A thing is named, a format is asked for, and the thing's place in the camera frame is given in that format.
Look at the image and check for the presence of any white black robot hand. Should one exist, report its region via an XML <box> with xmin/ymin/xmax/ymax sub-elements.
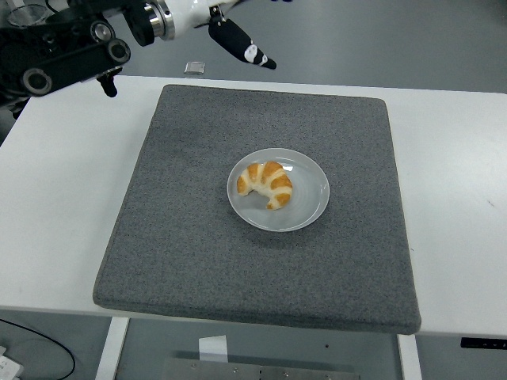
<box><xmin>160</xmin><ymin>0</ymin><xmax>277</xmax><ymax>72</ymax></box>

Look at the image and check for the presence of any golden croissant bread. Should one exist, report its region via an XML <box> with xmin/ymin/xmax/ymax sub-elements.
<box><xmin>236</xmin><ymin>160</ymin><xmax>294</xmax><ymax>211</ymax></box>

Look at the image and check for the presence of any light grey round plate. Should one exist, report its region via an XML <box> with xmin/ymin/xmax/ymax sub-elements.
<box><xmin>226</xmin><ymin>147</ymin><xmax>331</xmax><ymax>234</ymax></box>

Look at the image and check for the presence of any bin with black bag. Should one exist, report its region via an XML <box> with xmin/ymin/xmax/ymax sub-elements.
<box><xmin>6</xmin><ymin>3</ymin><xmax>51</xmax><ymax>28</ymax></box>

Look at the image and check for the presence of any grey felt mat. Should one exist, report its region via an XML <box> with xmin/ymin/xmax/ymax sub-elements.
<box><xmin>91</xmin><ymin>83</ymin><xmax>421</xmax><ymax>336</ymax></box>

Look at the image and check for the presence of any white table leg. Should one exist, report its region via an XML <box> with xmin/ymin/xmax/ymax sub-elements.
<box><xmin>397</xmin><ymin>334</ymin><xmax>424</xmax><ymax>380</ymax></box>
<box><xmin>94</xmin><ymin>316</ymin><xmax>131</xmax><ymax>380</ymax></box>

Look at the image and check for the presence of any black table control panel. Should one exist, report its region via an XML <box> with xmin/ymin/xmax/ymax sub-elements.
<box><xmin>459</xmin><ymin>336</ymin><xmax>507</xmax><ymax>350</ymax></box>

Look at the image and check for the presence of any white power strip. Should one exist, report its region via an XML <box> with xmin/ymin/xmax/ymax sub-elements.
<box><xmin>0</xmin><ymin>344</ymin><xmax>24</xmax><ymax>380</ymax></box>

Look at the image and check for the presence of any black floor cable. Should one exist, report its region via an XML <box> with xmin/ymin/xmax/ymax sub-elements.
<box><xmin>0</xmin><ymin>316</ymin><xmax>76</xmax><ymax>380</ymax></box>

